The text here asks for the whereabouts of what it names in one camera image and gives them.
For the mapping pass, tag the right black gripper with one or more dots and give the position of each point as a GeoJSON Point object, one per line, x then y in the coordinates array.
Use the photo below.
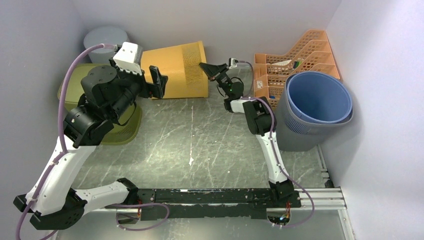
{"type": "Point", "coordinates": [211, 70]}

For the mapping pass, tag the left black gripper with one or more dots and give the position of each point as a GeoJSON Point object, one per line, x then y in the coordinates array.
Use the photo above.
{"type": "Point", "coordinates": [150, 89]}

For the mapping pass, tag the yellow mesh bin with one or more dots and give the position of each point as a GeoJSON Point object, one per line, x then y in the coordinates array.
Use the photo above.
{"type": "Point", "coordinates": [181, 64]}

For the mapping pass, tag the olive green mesh bin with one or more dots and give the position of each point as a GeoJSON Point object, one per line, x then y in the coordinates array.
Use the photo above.
{"type": "Point", "coordinates": [129, 122]}

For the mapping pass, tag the light grey plastic bin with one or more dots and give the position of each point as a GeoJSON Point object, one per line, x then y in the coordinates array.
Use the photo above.
{"type": "Point", "coordinates": [104, 35]}

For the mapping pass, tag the dark grey mesh bin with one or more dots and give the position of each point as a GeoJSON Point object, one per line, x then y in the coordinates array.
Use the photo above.
{"type": "Point", "coordinates": [296, 135]}

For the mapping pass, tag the blue plastic bin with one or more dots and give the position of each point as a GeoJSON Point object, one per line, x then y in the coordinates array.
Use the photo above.
{"type": "Point", "coordinates": [319, 98]}

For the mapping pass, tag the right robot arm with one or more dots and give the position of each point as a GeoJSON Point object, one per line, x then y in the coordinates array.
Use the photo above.
{"type": "Point", "coordinates": [261, 122]}

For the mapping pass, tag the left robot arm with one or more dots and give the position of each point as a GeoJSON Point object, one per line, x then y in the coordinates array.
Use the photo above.
{"type": "Point", "coordinates": [107, 93]}

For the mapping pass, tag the orange mesh file organizer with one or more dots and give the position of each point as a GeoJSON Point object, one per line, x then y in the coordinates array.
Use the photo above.
{"type": "Point", "coordinates": [312, 52]}

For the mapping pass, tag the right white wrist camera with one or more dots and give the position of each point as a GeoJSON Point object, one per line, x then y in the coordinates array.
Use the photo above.
{"type": "Point", "coordinates": [233, 62]}

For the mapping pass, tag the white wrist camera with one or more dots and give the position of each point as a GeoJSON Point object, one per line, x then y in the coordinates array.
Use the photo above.
{"type": "Point", "coordinates": [128, 58]}
{"type": "Point", "coordinates": [233, 62]}

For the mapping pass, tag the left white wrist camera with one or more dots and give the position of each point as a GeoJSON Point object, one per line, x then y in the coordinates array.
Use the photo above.
{"type": "Point", "coordinates": [128, 58]}

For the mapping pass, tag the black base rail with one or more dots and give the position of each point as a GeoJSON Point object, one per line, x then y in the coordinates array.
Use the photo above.
{"type": "Point", "coordinates": [210, 203]}

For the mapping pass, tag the aluminium frame rail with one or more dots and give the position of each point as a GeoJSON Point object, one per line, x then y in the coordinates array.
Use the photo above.
{"type": "Point", "coordinates": [322, 215]}

